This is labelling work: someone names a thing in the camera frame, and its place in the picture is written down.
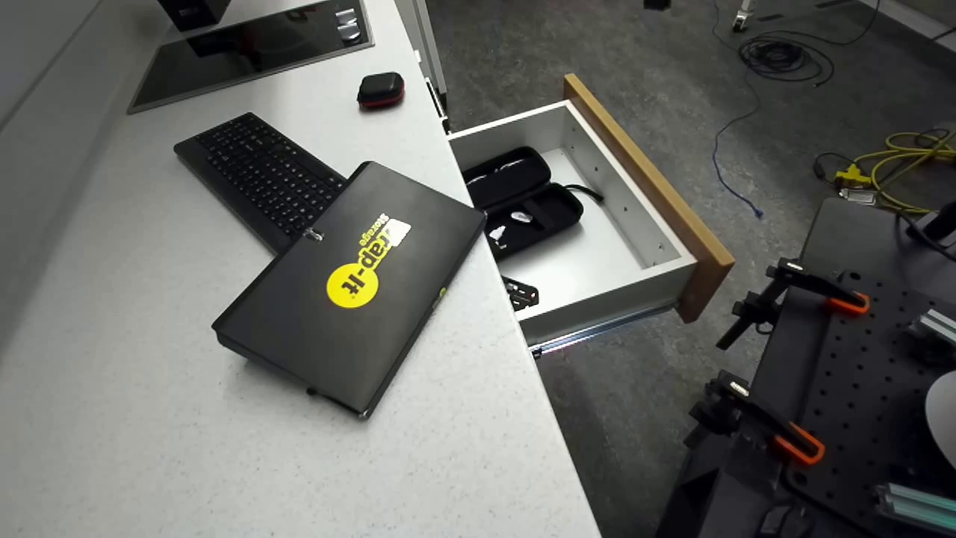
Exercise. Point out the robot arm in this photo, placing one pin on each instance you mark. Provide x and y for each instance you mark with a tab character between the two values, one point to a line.
944	411

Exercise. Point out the wooden front white drawer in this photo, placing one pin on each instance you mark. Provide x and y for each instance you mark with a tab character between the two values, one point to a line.
597	254

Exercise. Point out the small black metal part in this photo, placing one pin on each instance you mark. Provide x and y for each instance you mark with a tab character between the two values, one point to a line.
520	294

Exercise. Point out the open black zip case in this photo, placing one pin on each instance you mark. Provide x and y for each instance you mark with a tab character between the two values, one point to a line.
523	198

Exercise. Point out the black flat box yellow sticker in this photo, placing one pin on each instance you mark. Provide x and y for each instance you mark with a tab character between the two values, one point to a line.
351	299

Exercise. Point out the small black red pouch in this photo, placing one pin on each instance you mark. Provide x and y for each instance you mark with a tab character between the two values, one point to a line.
381	90

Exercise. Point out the black keyboard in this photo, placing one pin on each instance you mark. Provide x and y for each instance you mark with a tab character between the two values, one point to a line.
261	175

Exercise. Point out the black orange clamp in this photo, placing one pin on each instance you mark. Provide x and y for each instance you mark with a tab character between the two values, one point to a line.
810	288
754	418

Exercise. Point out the black monitor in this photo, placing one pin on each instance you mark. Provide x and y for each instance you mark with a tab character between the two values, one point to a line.
254	45

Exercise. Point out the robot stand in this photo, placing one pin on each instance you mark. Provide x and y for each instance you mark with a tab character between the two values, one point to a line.
859	373

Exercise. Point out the aluminium profile bar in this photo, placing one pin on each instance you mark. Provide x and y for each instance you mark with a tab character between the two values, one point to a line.
915	504
935	326

